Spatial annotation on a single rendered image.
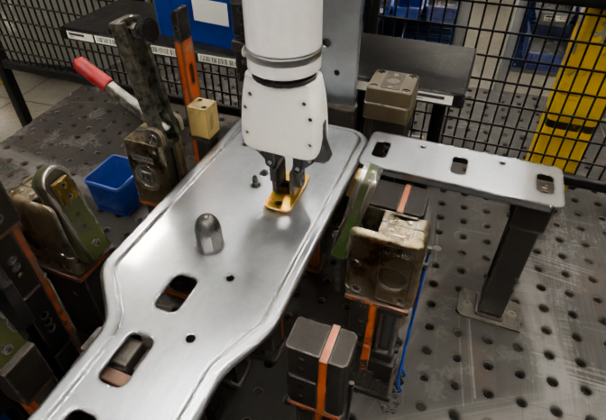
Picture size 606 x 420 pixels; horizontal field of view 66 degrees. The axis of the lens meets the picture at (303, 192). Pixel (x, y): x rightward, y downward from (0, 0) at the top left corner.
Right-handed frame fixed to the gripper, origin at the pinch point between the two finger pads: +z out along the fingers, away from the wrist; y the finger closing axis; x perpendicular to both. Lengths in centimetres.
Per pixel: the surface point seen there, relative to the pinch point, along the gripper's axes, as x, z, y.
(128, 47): -1.8, -15.7, -20.1
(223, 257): -13.9, 2.9, -2.6
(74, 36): 32, 2, -66
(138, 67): -1.7, -13.2, -19.4
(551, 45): 195, 49, 52
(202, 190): -3.9, 3.0, -11.4
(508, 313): 15, 33, 36
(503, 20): 390, 105, 34
